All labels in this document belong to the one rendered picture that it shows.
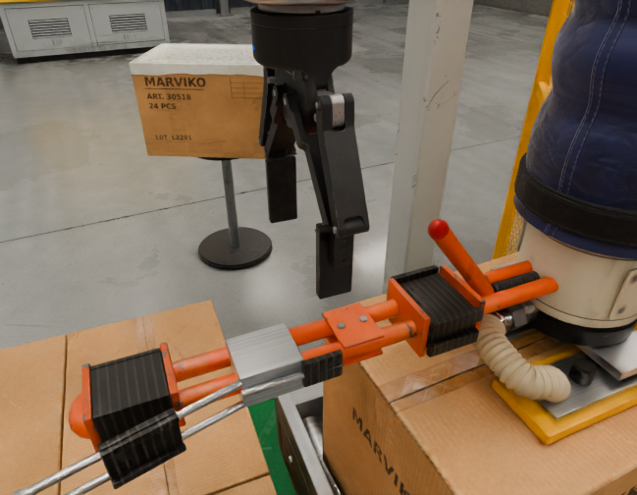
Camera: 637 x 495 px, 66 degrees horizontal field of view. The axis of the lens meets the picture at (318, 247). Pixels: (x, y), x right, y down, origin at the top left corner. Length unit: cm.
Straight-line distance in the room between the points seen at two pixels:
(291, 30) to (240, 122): 181
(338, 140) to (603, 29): 33
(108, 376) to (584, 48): 57
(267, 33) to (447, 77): 133
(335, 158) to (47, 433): 106
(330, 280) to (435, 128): 134
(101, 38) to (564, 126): 737
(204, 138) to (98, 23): 561
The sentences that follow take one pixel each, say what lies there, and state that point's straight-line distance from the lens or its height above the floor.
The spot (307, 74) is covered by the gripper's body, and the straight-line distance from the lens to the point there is 36.
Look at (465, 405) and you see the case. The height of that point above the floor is 95.
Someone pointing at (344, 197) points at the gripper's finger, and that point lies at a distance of 34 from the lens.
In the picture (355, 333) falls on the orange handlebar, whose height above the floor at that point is 110.
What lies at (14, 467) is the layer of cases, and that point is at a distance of 126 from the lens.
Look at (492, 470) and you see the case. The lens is 65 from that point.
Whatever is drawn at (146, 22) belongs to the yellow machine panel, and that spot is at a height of 40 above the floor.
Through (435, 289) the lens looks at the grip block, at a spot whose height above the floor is 110.
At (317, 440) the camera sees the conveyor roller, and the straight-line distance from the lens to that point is 113.
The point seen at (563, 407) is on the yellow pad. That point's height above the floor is 98.
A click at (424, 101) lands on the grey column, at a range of 166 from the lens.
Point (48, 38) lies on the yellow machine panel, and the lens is 774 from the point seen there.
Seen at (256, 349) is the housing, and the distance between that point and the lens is 53.
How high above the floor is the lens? 147
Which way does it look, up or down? 33 degrees down
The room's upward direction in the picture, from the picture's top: straight up
